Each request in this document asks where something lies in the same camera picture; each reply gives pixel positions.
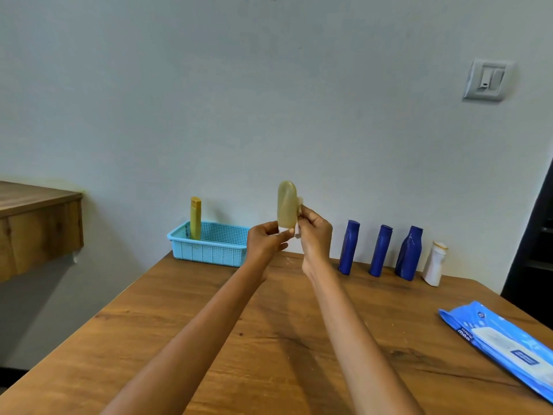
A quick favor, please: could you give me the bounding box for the blue wet wipes pack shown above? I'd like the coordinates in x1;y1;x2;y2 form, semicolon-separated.
438;301;553;404

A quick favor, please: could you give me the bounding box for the person's left forearm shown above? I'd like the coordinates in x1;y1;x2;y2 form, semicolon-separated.
99;263;267;415

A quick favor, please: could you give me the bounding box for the person's left hand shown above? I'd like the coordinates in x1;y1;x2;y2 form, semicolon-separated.
245;221;296;280

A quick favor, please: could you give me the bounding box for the beige bottle with white cap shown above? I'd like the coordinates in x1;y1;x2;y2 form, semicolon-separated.
276;180;300;233

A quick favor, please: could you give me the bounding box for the slim dark blue bottle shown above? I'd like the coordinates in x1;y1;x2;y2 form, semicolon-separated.
338;220;361;276
368;224;394;278

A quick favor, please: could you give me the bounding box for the black door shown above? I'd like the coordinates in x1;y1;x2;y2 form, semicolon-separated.
501;159;553;331

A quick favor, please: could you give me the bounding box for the person's right forearm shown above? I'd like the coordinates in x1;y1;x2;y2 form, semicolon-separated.
304;265;426;415

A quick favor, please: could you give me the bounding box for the wooden side desk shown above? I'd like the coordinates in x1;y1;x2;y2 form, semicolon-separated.
0;180;85;284

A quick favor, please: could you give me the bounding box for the wooden table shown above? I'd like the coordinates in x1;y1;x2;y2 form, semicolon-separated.
0;250;553;415

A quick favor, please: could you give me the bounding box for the person's right hand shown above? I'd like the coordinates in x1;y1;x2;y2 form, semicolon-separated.
297;205;334;277

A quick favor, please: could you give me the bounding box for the wide dark blue bottle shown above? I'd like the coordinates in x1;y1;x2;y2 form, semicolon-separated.
394;225;424;282

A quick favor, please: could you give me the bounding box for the light blue plastic basket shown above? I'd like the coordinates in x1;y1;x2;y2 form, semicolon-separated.
167;221;251;268

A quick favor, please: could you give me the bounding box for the yellow bottle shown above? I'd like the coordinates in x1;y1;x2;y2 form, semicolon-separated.
190;197;202;241

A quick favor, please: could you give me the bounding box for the grey wall light switch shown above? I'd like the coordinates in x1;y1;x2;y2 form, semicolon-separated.
463;59;515;102

